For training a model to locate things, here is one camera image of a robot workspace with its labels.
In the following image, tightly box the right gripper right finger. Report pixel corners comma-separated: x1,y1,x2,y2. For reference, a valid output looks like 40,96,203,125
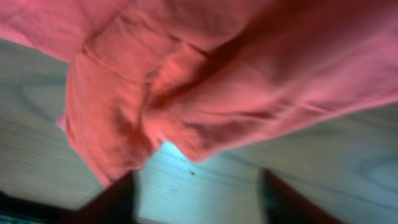
260,169,343,224

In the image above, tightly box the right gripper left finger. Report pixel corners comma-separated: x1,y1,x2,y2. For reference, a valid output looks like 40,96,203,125
57,172,137,224

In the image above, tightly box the red soccer t-shirt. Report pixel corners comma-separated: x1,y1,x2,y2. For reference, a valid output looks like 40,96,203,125
1,0,397,186

